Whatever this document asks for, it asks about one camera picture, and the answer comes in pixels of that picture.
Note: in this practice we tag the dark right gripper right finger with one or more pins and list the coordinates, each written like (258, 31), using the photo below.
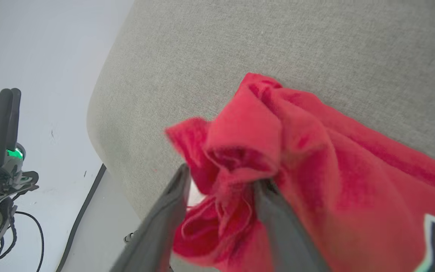
(285, 230)

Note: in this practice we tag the red and white shorts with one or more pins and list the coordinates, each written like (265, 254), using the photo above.
(315, 170)

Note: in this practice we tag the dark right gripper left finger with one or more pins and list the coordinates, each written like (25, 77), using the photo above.
(157, 226)

